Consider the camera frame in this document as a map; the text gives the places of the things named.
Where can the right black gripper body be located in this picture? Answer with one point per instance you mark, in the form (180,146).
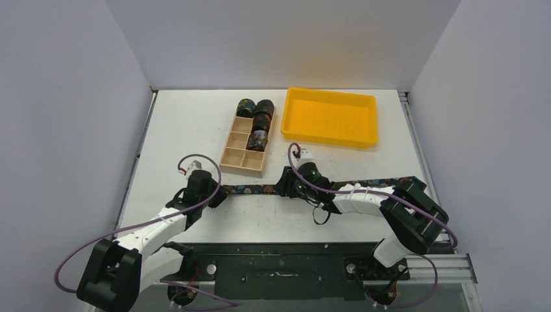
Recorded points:
(284,182)

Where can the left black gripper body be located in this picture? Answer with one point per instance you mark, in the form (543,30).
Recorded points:
(219,197)

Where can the wooden compartment box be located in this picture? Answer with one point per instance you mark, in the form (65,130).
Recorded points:
(236,159)

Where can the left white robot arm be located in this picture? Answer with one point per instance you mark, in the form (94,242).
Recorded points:
(118,270)

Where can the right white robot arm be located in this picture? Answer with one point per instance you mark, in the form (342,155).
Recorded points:
(415,219)

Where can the yellow plastic tray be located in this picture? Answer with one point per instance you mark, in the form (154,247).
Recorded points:
(332,118)

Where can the rolled tie blue yellow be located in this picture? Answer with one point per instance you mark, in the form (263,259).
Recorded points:
(245,108)

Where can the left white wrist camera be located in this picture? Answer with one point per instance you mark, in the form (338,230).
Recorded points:
(193,166)

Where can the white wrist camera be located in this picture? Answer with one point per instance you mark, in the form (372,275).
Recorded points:
(302,156)
(193,166)

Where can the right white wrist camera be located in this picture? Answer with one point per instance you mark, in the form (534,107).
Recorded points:
(302,156)

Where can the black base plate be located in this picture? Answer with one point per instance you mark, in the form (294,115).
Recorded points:
(287,288)

